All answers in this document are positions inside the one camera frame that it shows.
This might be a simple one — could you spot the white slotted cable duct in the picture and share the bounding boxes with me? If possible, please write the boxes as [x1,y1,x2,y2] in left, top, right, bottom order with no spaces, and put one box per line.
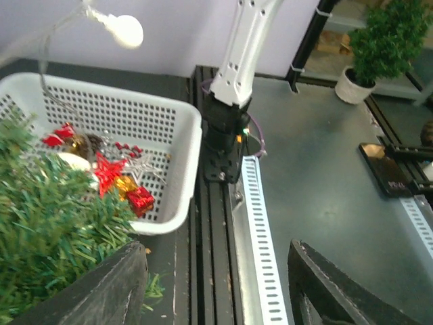
[242,156,289,324]

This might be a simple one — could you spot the cream wooden heart ornament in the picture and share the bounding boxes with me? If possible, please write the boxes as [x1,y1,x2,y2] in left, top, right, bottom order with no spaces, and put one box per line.
[57,152,99,190]

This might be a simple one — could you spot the black phone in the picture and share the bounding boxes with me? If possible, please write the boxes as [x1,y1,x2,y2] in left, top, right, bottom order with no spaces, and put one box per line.
[359,143,412,198]

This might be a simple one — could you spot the red gift box ornament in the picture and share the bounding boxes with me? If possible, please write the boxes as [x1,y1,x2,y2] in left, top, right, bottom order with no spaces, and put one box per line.
[126,186,155,217]

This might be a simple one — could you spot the potted green topiary plant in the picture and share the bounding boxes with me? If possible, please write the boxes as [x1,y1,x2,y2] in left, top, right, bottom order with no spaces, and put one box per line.
[335,1,432,105]

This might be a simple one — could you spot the white perforated plastic basket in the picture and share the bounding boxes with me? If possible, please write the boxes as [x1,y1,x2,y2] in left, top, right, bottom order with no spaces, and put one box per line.
[1,72,202,235]

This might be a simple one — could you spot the pinecone with gold bow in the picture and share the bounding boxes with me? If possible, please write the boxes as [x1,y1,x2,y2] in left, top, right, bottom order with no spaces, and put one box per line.
[65,133,103,160]

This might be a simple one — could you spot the silver star ornament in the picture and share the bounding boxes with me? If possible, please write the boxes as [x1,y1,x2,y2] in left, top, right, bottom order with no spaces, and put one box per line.
[123,154,167,185]

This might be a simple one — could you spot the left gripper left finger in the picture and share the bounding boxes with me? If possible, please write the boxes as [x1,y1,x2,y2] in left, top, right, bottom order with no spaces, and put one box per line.
[11,241,148,324]

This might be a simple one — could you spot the small green christmas tree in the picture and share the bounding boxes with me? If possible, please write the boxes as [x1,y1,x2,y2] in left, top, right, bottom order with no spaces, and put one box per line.
[1,111,135,324]

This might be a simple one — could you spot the red berry sprig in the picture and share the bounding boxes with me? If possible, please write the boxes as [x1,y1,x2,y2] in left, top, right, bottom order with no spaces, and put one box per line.
[114,142,143,158]

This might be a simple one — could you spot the gold gift box ornament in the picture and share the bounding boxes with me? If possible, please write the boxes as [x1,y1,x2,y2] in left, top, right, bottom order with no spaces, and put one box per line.
[113,175,138,200]

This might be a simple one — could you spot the red star ornament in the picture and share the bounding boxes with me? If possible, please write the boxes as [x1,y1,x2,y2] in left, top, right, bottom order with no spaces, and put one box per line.
[94,152,127,198]

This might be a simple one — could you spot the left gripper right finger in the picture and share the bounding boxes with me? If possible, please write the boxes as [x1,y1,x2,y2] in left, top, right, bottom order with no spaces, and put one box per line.
[288,240,419,324]

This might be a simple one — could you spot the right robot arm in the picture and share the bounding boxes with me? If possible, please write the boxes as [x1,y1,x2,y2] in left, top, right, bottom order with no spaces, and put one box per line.
[201,0,281,183]

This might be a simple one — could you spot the right black corner post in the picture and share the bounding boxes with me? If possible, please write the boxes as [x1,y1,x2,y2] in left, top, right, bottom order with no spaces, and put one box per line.
[285,0,340,93]

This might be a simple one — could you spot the white bulb string lights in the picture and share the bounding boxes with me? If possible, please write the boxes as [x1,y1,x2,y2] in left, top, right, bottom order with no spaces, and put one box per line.
[0,0,145,116]

